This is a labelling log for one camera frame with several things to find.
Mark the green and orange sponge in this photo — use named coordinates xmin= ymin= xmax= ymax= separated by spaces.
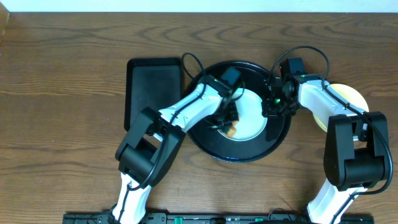
xmin=226 ymin=120 xmax=239 ymax=138

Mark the light blue plate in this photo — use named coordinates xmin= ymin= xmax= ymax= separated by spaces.
xmin=218 ymin=88 xmax=267 ymax=141

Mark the yellow plate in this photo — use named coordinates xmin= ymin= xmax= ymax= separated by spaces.
xmin=300 ymin=80 xmax=369 ymax=132

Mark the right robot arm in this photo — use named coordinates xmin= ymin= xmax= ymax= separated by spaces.
xmin=263 ymin=73 xmax=393 ymax=223

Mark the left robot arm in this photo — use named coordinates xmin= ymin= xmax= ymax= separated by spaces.
xmin=111 ymin=79 xmax=245 ymax=223

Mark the round black tray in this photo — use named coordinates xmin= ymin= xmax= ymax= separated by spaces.
xmin=188 ymin=60 xmax=292 ymax=162

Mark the black rectangular tray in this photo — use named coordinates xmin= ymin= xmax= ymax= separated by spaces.
xmin=124 ymin=57 xmax=183 ymax=131

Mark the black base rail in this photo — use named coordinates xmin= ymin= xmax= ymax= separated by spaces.
xmin=62 ymin=211 xmax=376 ymax=224

